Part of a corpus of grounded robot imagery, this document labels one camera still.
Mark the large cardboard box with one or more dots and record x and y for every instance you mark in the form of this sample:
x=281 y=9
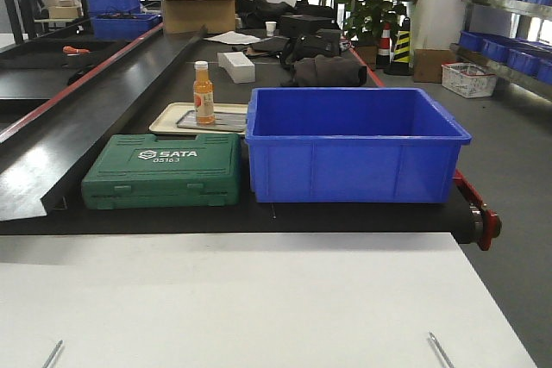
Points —
x=185 y=16

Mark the large blue plastic bin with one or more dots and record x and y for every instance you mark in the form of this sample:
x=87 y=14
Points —
x=351 y=145

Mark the beige plastic tray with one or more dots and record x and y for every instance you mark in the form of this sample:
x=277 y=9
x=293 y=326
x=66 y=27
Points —
x=165 y=123

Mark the green-black screwdriver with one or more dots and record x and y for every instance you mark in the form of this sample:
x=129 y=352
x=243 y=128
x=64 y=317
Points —
x=443 y=355
x=53 y=355

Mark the small metal tray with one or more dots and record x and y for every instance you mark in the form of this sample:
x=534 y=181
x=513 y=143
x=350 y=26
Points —
x=224 y=121

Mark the black equipment box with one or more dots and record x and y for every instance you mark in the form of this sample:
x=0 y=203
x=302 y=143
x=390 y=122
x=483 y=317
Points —
x=295 y=25

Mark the blue bin far left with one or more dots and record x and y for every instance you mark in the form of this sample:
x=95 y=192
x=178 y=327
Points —
x=102 y=7

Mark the dark folded cloth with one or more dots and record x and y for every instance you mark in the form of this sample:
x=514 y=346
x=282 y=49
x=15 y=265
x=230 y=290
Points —
x=322 y=71

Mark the yellow black traffic cone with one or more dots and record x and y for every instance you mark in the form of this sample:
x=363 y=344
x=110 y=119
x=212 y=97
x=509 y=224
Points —
x=400 y=64

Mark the orange white traffic cone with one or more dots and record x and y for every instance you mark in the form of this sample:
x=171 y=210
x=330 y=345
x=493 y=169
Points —
x=384 y=47

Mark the orange juice bottle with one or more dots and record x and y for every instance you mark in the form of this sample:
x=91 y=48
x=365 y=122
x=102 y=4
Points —
x=203 y=93

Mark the green SATA tool case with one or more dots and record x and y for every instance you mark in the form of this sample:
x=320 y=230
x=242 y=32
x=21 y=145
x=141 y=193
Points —
x=142 y=171

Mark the white plastic basket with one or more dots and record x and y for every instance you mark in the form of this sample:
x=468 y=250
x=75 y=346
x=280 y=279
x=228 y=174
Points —
x=468 y=80

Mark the brown cardboard box on floor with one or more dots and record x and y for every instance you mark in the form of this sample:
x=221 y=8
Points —
x=428 y=65

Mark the white foam block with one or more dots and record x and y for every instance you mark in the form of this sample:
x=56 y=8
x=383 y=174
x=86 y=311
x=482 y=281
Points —
x=238 y=66

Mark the red conveyor frame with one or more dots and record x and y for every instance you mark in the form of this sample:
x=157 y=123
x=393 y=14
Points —
x=487 y=223

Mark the metal shelf rack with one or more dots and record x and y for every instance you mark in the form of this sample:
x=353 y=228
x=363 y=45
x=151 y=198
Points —
x=508 y=39

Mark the white paper cup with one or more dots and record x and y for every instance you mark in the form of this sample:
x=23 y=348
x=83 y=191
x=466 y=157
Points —
x=270 y=28

